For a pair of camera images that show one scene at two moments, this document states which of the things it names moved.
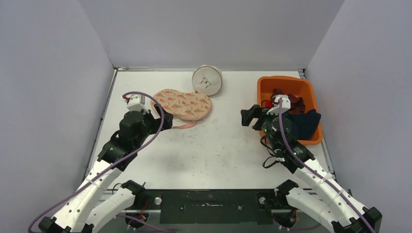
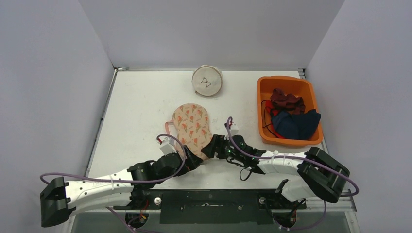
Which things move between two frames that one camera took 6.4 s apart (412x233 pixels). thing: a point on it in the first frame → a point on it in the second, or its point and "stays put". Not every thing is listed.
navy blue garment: (304, 125) stays put
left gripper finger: (168, 117) → (192, 160)
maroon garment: (296, 103) stays put
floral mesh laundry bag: (185, 107) → (190, 122)
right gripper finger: (248, 115) → (217, 145)
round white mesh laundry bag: (207, 79) stays put
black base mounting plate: (213, 207) stays put
